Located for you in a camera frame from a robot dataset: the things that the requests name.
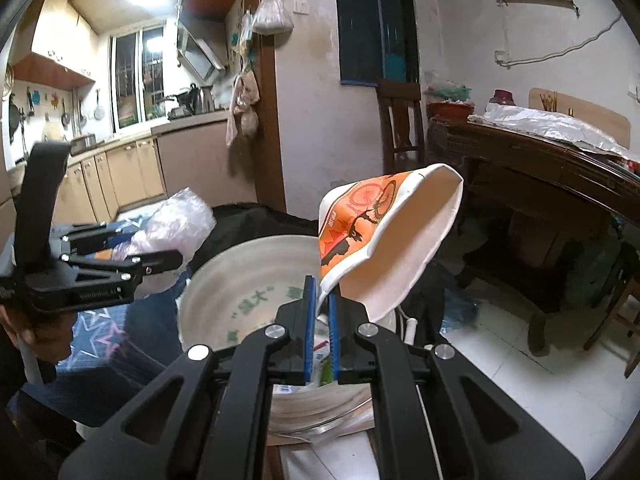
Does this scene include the clear plastic bag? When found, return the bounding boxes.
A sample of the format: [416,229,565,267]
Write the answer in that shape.
[111,188,217,300]

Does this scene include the orange white paper cup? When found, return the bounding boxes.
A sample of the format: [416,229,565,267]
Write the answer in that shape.
[318,164,464,322]

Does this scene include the steel kettle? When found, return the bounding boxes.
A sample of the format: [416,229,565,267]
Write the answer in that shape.
[189,84,215,115]

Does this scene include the hanging white plastic bag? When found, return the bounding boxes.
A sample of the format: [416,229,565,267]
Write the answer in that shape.
[252,0,294,36]

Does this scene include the wall cabinet left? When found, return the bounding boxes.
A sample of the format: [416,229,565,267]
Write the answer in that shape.
[9,0,98,91]

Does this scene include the dark wooden side table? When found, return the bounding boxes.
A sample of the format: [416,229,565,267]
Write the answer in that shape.
[426,118,639,356]

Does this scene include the hanging pink cloth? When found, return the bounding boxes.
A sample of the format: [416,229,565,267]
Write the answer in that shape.
[226,70,260,148]

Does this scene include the red bowl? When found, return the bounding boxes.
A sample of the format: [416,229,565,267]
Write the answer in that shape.
[426,101,474,122]

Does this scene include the steel pot on counter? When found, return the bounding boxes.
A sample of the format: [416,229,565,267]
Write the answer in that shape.
[70,133,98,156]

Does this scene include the white plastic bucket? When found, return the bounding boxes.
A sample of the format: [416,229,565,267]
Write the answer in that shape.
[177,234,402,436]

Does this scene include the range hood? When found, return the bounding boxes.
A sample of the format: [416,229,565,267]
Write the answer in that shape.
[177,20,229,84]

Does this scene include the blue checked star tablecloth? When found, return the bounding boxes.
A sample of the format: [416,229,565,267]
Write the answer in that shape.
[19,213,191,426]

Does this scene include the person's left hand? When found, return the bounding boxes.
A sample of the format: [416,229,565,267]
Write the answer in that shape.
[1,306,77,364]

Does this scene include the silver foil sheet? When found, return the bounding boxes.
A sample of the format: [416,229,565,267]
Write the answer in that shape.
[468,103,639,162]

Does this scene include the beige lower kitchen cabinets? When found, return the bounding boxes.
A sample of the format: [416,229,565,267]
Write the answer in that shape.
[53,112,256,223]

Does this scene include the kitchen window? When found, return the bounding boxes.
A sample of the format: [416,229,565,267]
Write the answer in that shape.
[111,26,166,131]

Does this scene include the dark wooden chair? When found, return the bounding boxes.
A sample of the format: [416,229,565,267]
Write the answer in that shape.
[375,79,425,174]

